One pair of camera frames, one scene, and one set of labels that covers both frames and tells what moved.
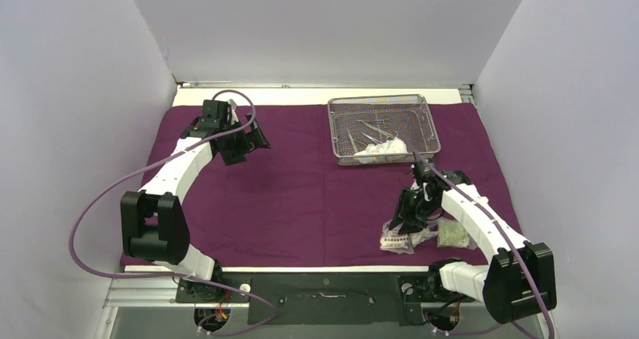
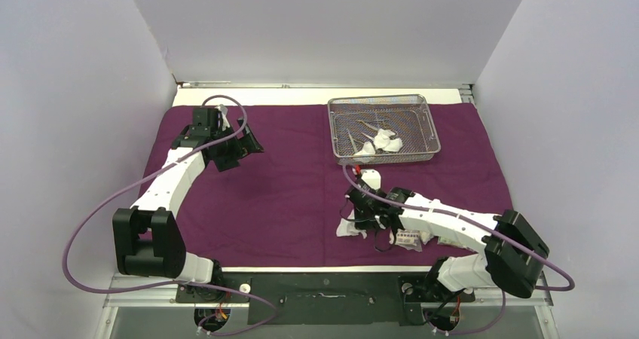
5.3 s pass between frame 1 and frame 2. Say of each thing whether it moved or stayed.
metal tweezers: stayed
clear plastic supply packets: moved
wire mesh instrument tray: stayed
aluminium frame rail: stayed
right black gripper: moved
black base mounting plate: stayed
